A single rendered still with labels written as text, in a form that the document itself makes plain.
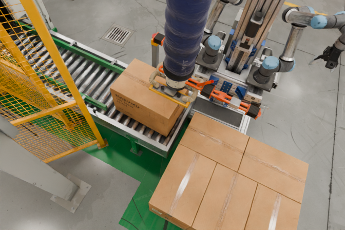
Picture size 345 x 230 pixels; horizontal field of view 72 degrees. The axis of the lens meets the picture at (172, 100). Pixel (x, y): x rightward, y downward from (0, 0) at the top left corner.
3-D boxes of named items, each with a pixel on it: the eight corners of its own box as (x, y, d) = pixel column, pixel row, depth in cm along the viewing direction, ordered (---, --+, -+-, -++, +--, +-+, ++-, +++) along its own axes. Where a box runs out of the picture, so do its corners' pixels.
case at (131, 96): (115, 109, 241) (109, 87, 207) (137, 81, 260) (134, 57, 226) (166, 137, 229) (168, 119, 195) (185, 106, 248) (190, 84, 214)
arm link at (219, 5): (201, 48, 209) (233, -13, 172) (191, 37, 214) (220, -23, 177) (210, 45, 216) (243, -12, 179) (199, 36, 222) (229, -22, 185)
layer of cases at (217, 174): (149, 208, 233) (148, 203, 199) (190, 127, 281) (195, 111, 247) (265, 274, 212) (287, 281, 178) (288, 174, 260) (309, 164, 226)
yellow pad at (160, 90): (148, 89, 185) (148, 85, 180) (154, 80, 189) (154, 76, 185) (187, 108, 178) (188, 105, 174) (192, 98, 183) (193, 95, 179)
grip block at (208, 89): (198, 94, 173) (200, 90, 168) (204, 84, 178) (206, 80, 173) (209, 99, 172) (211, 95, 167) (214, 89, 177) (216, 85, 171)
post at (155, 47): (151, 93, 318) (150, 39, 232) (153, 90, 321) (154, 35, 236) (155, 95, 317) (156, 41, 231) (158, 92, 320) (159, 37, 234)
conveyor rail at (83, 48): (29, 32, 305) (21, 20, 289) (31, 30, 308) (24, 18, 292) (190, 107, 265) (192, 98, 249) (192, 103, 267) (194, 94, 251)
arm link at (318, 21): (275, 5, 174) (321, 12, 130) (289, 5, 175) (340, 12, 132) (272, 22, 179) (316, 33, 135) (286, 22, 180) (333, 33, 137)
